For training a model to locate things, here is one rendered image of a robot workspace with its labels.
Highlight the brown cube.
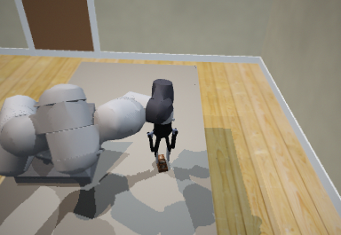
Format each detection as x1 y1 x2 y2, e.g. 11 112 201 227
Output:
158 154 165 161
158 160 167 169

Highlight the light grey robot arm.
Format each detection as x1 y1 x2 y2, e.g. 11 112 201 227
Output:
0 79 175 176

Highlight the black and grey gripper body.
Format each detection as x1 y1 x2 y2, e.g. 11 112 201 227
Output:
153 122 172 138

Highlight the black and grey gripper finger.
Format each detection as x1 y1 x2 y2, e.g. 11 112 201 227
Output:
147 131 162 163
165 128 178 161

